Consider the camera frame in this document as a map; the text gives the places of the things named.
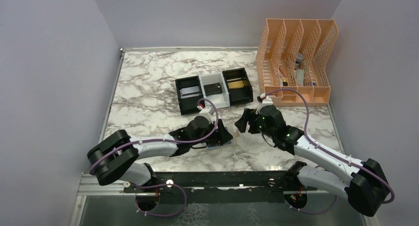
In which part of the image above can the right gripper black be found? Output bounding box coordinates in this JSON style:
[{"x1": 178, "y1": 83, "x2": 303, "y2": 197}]
[{"x1": 236, "y1": 108, "x2": 275, "y2": 139}]

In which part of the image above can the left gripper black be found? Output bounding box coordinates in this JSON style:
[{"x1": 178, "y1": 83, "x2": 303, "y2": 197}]
[{"x1": 191, "y1": 119, "x2": 233, "y2": 146}]

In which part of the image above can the black white card tray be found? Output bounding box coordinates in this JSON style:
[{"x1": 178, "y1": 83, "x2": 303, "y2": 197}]
[{"x1": 175, "y1": 68, "x2": 253, "y2": 115}]

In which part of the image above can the orange plastic desk organizer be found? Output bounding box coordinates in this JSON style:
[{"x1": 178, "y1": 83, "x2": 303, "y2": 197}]
[{"x1": 256, "y1": 19, "x2": 338, "y2": 107}]

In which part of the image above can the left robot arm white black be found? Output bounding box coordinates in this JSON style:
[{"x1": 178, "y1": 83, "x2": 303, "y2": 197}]
[{"x1": 87, "y1": 116, "x2": 234, "y2": 192}]

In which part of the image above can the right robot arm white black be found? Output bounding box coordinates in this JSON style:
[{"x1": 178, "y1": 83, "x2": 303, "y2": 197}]
[{"x1": 235, "y1": 105, "x2": 395, "y2": 217}]

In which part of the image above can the gold card in tray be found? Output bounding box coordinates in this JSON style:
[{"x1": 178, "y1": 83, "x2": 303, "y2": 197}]
[{"x1": 228, "y1": 80, "x2": 245, "y2": 89}]

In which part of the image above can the black card in tray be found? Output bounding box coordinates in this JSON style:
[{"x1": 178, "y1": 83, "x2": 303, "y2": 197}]
[{"x1": 204, "y1": 83, "x2": 223, "y2": 96}]

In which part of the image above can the silver card in tray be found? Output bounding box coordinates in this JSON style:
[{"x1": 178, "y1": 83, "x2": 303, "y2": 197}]
[{"x1": 179, "y1": 86, "x2": 201, "y2": 99}]

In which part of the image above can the grey tape roll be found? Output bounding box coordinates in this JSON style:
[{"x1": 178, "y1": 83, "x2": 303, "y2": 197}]
[{"x1": 294, "y1": 53, "x2": 304, "y2": 69}]

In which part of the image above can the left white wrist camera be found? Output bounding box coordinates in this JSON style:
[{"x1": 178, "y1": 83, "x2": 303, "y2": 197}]
[{"x1": 197, "y1": 105, "x2": 213, "y2": 122}]

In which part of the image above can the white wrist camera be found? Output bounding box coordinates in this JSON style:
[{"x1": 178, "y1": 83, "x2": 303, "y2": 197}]
[
  {"x1": 255, "y1": 93, "x2": 274, "y2": 114},
  {"x1": 197, "y1": 105, "x2": 213, "y2": 122}
]

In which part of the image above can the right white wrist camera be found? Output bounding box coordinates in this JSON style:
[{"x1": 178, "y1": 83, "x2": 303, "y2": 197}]
[{"x1": 255, "y1": 93, "x2": 274, "y2": 114}]

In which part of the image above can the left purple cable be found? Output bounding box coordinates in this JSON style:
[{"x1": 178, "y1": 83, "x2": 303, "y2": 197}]
[{"x1": 89, "y1": 98, "x2": 219, "y2": 176}]

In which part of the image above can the purple cable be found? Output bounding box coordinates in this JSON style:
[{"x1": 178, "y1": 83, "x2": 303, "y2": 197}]
[
  {"x1": 257, "y1": 88, "x2": 396, "y2": 215},
  {"x1": 89, "y1": 98, "x2": 219, "y2": 176}
]

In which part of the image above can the black metal base rail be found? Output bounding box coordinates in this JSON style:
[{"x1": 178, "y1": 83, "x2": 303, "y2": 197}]
[{"x1": 78, "y1": 170, "x2": 367, "y2": 206}]

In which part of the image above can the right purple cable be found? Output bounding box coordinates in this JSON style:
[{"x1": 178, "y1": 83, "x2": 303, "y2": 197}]
[{"x1": 257, "y1": 88, "x2": 396, "y2": 215}]

